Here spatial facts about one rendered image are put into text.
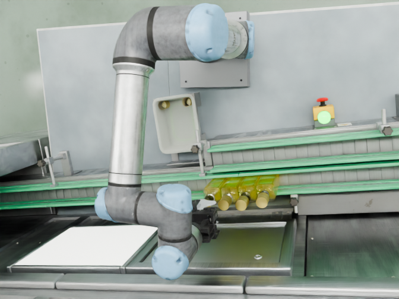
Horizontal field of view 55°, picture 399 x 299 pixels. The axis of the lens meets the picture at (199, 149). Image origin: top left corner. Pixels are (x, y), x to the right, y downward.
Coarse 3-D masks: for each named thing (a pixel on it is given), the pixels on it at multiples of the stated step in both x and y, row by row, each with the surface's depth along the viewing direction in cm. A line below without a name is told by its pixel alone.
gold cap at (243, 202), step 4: (240, 196) 114; (244, 196) 113; (240, 200) 110; (244, 200) 110; (248, 200) 113; (236, 204) 110; (240, 204) 110; (244, 204) 110; (248, 204) 113; (236, 208) 111; (240, 208) 110; (244, 208) 110
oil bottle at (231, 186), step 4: (244, 176) 134; (228, 180) 130; (232, 180) 130; (236, 180) 129; (240, 180) 129; (224, 184) 127; (228, 184) 126; (232, 184) 125; (236, 184) 125; (224, 188) 122; (228, 188) 122; (232, 188) 121; (236, 188) 121; (224, 192) 121; (228, 192) 120; (232, 192) 120; (236, 192) 121; (232, 196) 120; (236, 196) 121; (232, 200) 120; (236, 200) 121; (232, 204) 122
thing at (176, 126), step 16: (176, 96) 145; (192, 96) 144; (160, 112) 152; (176, 112) 154; (192, 112) 152; (160, 128) 151; (176, 128) 155; (192, 128) 153; (160, 144) 151; (176, 144) 157; (192, 144) 154
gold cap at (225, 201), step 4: (224, 196) 117; (228, 196) 117; (220, 200) 114; (224, 200) 114; (228, 200) 115; (220, 204) 114; (224, 204) 114; (228, 204) 114; (220, 208) 114; (224, 208) 114
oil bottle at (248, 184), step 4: (248, 176) 131; (252, 176) 130; (256, 176) 130; (260, 176) 132; (244, 180) 127; (248, 180) 126; (252, 180) 125; (256, 180) 125; (240, 184) 123; (244, 184) 122; (248, 184) 122; (252, 184) 121; (256, 184) 123; (240, 188) 120; (244, 188) 119; (248, 188) 119; (252, 188) 119; (240, 192) 119; (248, 192) 118; (252, 192) 118; (252, 196) 118; (256, 196) 121; (252, 200) 119
